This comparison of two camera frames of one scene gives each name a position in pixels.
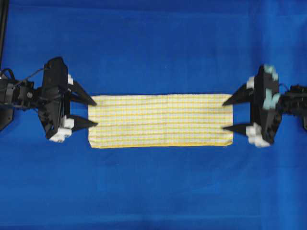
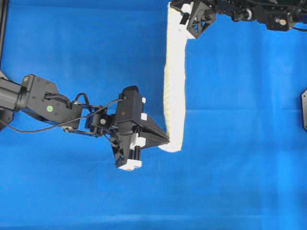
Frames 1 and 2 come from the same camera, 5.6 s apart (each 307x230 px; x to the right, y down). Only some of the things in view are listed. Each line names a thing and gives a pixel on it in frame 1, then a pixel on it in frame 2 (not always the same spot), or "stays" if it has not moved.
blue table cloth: [130, 47] stays
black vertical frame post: [4, 5] stays
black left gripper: [54, 109] to [127, 140]
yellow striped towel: [160, 120] to [174, 97]
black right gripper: [263, 89] to [200, 13]
